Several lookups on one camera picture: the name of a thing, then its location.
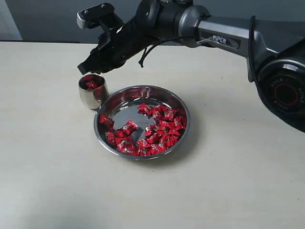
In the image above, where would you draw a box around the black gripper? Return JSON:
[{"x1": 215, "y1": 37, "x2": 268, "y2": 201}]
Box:
[{"x1": 77, "y1": 19, "x2": 157, "y2": 74}]

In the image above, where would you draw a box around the red candy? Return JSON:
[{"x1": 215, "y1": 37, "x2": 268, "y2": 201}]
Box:
[
  {"x1": 117, "y1": 143, "x2": 136, "y2": 156},
  {"x1": 99, "y1": 114, "x2": 114, "y2": 131},
  {"x1": 172, "y1": 115, "x2": 187, "y2": 130},
  {"x1": 82, "y1": 74, "x2": 104, "y2": 91},
  {"x1": 121, "y1": 120, "x2": 138, "y2": 135}
]

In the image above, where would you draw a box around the round stainless steel plate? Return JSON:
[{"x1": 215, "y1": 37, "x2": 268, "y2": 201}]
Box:
[{"x1": 93, "y1": 85, "x2": 190, "y2": 161}]

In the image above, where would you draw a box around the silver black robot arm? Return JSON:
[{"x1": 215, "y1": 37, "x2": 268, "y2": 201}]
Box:
[{"x1": 77, "y1": 0, "x2": 305, "y2": 131}]

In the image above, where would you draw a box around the stainless steel cup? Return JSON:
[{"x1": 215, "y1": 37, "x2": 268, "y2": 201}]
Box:
[{"x1": 78, "y1": 73, "x2": 109, "y2": 110}]

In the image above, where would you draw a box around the red wrapped candy bottom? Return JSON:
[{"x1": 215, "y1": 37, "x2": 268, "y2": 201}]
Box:
[{"x1": 117, "y1": 143, "x2": 136, "y2": 156}]

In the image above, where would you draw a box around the black cable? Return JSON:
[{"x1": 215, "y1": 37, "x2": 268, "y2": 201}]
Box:
[{"x1": 138, "y1": 35, "x2": 198, "y2": 68}]

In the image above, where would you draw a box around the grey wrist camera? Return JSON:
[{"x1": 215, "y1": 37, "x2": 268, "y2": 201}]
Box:
[{"x1": 77, "y1": 3, "x2": 124, "y2": 30}]

